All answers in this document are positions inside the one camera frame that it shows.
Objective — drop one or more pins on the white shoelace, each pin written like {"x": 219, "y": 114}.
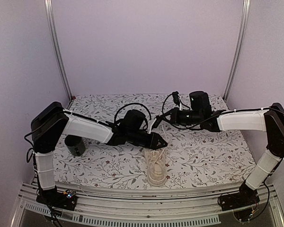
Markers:
{"x": 163, "y": 143}

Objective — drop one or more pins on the front aluminium rail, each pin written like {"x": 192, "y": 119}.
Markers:
{"x": 190, "y": 207}

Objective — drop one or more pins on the floral patterned table mat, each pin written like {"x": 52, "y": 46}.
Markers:
{"x": 184, "y": 158}

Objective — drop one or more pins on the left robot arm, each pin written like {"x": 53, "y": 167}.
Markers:
{"x": 55, "y": 122}

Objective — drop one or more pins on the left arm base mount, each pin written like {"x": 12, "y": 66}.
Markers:
{"x": 66, "y": 200}

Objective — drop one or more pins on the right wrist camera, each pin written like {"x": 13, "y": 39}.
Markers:
{"x": 176, "y": 100}

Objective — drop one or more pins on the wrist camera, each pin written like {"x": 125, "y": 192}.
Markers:
{"x": 176, "y": 100}
{"x": 151, "y": 125}

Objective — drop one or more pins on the dark green cup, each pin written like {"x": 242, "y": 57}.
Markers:
{"x": 75, "y": 145}

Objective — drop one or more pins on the aluminium frame post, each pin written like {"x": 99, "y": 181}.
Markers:
{"x": 54, "y": 37}
{"x": 239, "y": 45}

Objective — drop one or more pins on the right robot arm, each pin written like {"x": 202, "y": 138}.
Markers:
{"x": 262, "y": 127}

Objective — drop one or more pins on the right aluminium frame post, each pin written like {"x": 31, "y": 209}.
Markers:
{"x": 239, "y": 45}

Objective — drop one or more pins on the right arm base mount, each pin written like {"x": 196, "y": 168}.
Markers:
{"x": 244, "y": 197}

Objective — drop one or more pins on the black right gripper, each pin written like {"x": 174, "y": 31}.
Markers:
{"x": 173, "y": 113}

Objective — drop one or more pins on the left aluminium frame post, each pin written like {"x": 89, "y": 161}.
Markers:
{"x": 54, "y": 37}

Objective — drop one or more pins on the white lace sneaker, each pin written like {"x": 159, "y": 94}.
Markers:
{"x": 156, "y": 169}

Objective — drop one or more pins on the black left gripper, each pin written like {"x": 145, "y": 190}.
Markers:
{"x": 153, "y": 142}

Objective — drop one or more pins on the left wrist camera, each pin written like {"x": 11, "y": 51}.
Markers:
{"x": 151, "y": 125}

